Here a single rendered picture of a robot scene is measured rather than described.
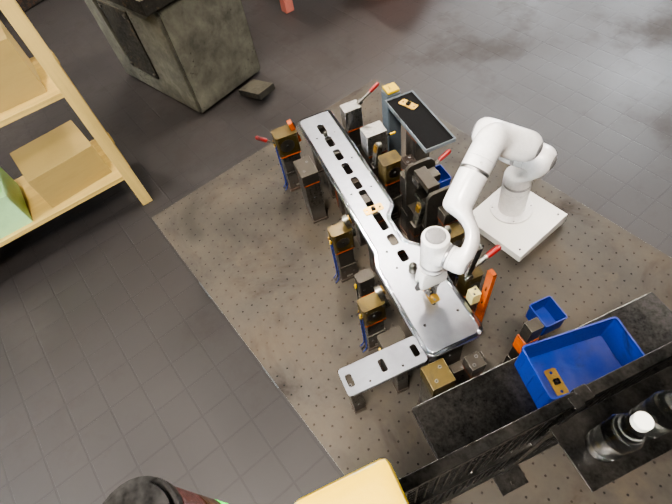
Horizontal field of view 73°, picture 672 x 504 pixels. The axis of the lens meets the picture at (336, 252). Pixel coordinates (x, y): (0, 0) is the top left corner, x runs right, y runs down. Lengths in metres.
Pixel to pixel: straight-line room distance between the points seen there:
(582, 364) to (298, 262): 1.24
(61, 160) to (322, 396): 2.45
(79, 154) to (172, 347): 1.46
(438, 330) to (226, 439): 1.47
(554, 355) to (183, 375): 2.04
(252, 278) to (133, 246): 1.56
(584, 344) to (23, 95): 3.09
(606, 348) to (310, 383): 1.05
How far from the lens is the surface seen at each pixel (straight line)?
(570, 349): 1.63
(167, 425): 2.82
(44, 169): 3.57
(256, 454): 2.61
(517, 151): 1.52
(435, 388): 1.47
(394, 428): 1.81
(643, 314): 1.78
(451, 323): 1.63
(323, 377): 1.88
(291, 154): 2.28
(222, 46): 4.28
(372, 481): 0.47
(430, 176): 1.76
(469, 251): 1.35
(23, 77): 3.25
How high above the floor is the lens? 2.46
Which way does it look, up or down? 55 degrees down
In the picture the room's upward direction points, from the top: 12 degrees counter-clockwise
